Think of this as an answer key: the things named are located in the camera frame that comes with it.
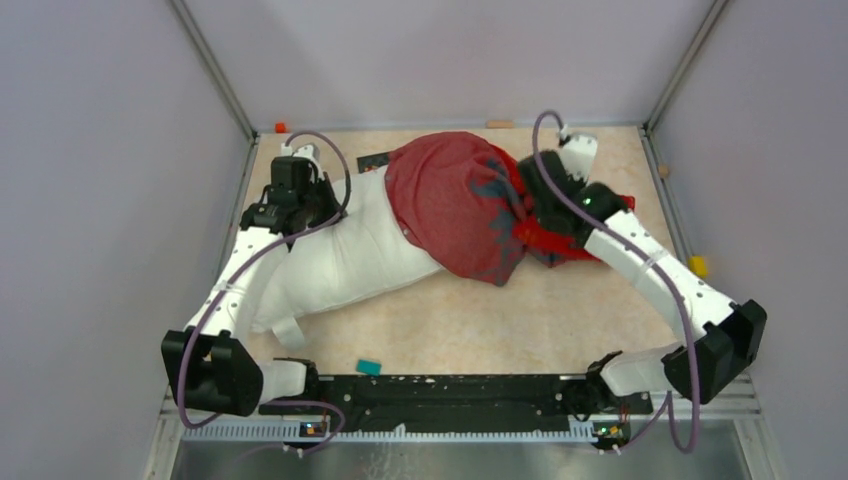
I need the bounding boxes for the white pillow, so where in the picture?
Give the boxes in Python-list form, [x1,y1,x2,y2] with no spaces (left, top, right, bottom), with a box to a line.
[251,167,443,349]

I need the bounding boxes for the red patterned pillowcase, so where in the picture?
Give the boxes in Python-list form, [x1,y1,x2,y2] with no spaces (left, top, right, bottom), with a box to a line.
[386,132,594,286]

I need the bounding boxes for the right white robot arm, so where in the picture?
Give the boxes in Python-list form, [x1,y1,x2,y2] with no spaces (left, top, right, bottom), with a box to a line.
[517,133,767,412]

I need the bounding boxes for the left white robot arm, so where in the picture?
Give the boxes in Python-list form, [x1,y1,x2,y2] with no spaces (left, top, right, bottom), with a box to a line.
[161,144,346,429]

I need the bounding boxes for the wooden peg at back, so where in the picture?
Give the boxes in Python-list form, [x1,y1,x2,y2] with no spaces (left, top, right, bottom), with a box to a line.
[485,120,515,129]

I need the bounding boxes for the yellow small block right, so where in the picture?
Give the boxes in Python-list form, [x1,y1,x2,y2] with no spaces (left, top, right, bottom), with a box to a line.
[687,255,709,279]

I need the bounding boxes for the teal small block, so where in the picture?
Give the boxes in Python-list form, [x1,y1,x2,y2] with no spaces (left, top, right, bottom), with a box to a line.
[355,359,382,376]

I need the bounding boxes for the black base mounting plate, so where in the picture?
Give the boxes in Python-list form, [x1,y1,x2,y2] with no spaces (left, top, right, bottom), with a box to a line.
[258,374,653,433]

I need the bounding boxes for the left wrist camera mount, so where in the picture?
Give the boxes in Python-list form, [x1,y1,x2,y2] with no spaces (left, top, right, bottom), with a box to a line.
[280,143,320,164]

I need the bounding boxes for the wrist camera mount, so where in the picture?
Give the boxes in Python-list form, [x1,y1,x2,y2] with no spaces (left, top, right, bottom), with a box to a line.
[280,143,320,164]
[559,132,599,182]

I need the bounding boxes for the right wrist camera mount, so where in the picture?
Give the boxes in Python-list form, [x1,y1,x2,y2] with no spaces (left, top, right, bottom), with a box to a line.
[559,132,599,182]

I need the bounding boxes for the aluminium front rail frame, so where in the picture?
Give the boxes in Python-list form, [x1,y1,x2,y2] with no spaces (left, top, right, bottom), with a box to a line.
[144,374,788,479]

